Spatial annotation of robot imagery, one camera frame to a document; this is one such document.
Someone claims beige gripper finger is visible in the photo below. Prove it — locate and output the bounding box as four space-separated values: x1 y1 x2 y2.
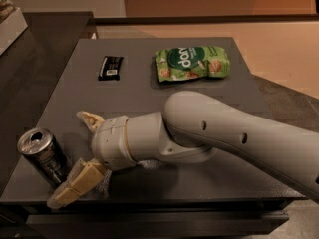
76 111 105 133
47 158 107 209

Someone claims white box on counter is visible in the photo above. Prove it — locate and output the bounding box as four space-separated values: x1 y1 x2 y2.
0 0 27 55

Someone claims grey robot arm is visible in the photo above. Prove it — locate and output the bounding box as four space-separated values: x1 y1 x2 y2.
47 91 319 209

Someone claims grey drawer front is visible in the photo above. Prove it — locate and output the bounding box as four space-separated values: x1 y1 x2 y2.
27 211 289 239

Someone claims green snack bag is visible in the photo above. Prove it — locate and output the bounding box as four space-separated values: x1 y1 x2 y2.
155 46 230 82

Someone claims black snack bar wrapper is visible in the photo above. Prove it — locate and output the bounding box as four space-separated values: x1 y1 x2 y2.
98 56 123 81

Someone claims dark side counter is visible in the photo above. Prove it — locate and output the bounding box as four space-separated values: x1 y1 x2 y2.
0 11 97 194

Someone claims silver blue redbull can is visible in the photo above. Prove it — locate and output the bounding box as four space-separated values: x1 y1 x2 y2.
17 127 71 188

